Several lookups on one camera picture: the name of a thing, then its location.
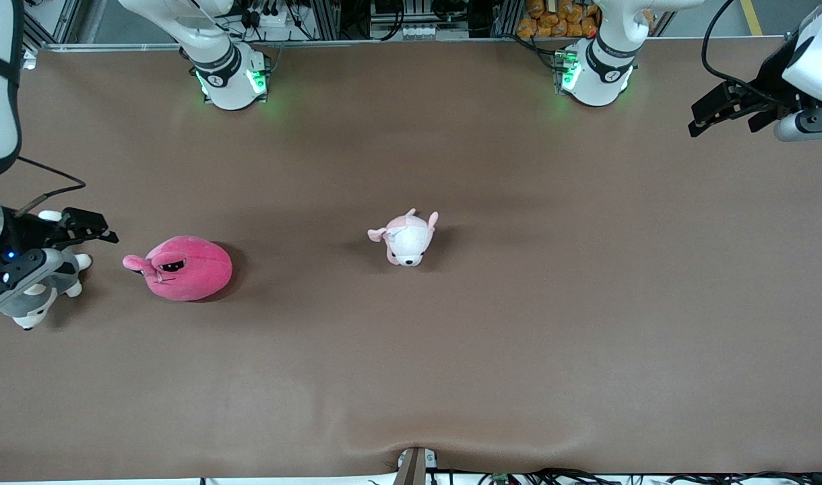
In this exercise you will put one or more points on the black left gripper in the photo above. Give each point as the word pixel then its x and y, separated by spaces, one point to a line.
pixel 773 86

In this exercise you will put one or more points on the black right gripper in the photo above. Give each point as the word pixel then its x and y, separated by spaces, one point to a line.
pixel 24 232

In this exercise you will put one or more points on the pink round plush toy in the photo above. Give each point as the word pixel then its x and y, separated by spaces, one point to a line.
pixel 185 269

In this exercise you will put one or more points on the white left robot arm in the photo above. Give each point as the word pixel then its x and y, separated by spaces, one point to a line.
pixel 603 67

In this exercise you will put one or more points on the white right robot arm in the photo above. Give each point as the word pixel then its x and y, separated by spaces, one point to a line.
pixel 215 60

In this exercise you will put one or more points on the grey husky plush toy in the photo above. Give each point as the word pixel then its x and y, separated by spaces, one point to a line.
pixel 67 269

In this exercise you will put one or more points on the orange packaged items pile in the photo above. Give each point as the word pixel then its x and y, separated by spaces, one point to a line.
pixel 552 20

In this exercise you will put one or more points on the white power strip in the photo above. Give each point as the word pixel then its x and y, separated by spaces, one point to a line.
pixel 273 19

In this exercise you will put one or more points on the white connector block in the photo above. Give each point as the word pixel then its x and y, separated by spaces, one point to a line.
pixel 424 31

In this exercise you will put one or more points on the light pink plush dog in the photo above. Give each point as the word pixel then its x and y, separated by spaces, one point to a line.
pixel 411 242

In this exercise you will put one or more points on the metal table clamp bracket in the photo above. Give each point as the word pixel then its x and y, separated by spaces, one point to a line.
pixel 414 468

